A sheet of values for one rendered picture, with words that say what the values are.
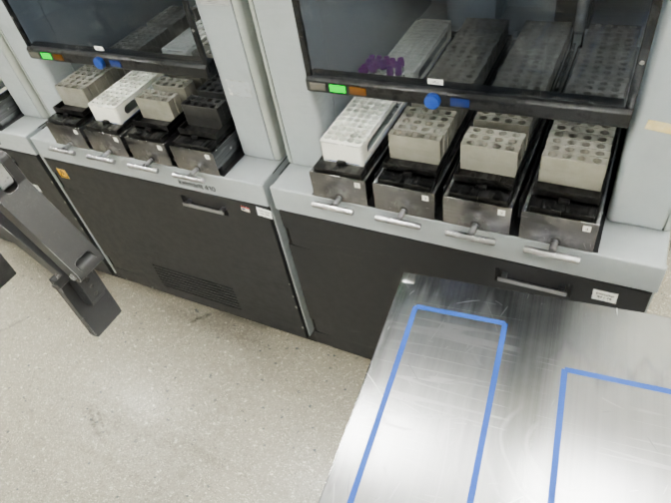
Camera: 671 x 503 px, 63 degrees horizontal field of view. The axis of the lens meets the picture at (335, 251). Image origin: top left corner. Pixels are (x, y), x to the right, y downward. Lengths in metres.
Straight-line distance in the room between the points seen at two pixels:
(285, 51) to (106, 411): 1.33
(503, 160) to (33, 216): 0.88
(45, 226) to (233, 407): 1.47
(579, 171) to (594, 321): 0.32
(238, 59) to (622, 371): 0.95
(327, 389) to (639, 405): 1.13
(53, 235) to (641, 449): 0.70
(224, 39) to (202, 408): 1.14
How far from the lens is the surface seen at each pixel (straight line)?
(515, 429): 0.80
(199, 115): 1.44
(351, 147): 1.18
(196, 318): 2.11
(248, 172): 1.40
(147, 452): 1.88
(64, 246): 0.42
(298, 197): 1.30
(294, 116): 1.28
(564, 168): 1.11
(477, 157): 1.13
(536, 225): 1.10
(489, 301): 0.91
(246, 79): 1.30
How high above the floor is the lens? 1.53
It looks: 45 degrees down
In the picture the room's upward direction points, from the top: 12 degrees counter-clockwise
